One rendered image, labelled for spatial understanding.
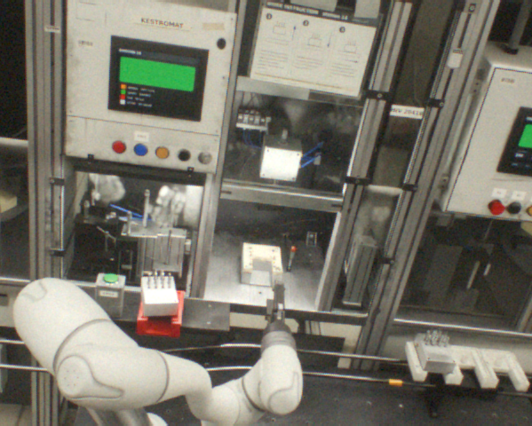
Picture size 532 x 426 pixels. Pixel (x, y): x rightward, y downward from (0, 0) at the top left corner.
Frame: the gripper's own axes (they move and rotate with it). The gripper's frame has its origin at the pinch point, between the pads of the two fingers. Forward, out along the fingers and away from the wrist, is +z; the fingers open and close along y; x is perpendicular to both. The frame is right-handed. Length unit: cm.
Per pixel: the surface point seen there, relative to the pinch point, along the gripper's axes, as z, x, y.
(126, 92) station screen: 18, 46, 47
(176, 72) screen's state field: 18, 34, 54
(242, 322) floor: 122, -7, -112
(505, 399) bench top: 13, -89, -45
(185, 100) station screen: 18, 31, 47
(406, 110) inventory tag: 21, -29, 51
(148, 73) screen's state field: 18, 41, 53
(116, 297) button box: 8.1, 44.5, -13.6
